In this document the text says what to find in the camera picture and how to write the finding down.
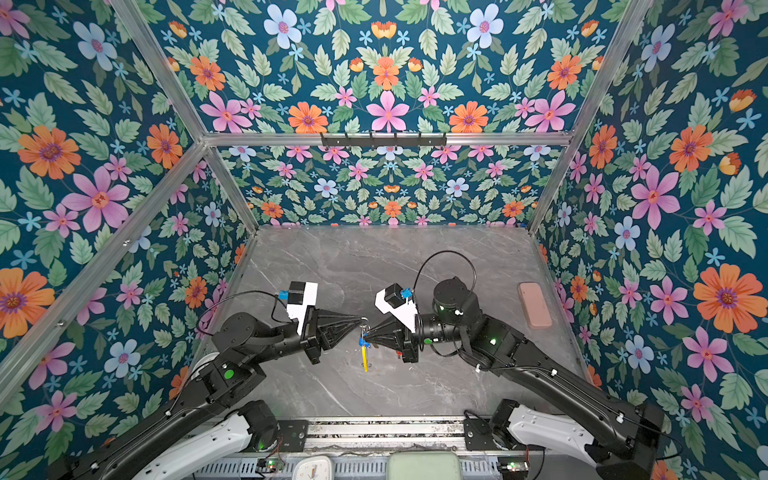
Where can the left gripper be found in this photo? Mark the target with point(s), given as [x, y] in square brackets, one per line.
[327, 320]

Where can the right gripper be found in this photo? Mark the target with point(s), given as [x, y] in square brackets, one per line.
[404, 338]

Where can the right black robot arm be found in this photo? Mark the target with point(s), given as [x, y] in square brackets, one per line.
[490, 345]

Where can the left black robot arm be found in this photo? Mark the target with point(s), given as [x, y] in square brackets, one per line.
[244, 344]

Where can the white round alarm clock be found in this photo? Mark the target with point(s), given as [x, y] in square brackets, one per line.
[202, 363]

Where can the pale green box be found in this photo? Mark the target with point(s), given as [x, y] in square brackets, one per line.
[427, 465]

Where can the white clock at front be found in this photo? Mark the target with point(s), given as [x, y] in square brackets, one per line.
[314, 468]

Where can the pink eraser case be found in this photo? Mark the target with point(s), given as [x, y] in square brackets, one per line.
[534, 306]

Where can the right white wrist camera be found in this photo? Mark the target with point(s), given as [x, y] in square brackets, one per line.
[398, 301]

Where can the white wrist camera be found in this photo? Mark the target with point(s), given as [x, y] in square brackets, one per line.
[398, 301]
[299, 298]

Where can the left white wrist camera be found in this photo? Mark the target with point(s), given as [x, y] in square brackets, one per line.
[299, 298]

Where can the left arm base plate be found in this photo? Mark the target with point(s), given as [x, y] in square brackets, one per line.
[285, 436]

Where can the aluminium front rail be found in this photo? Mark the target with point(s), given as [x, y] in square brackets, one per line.
[243, 430]

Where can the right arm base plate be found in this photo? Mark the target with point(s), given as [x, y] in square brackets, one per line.
[480, 436]

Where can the black hook rail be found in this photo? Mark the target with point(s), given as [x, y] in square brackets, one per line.
[371, 140]

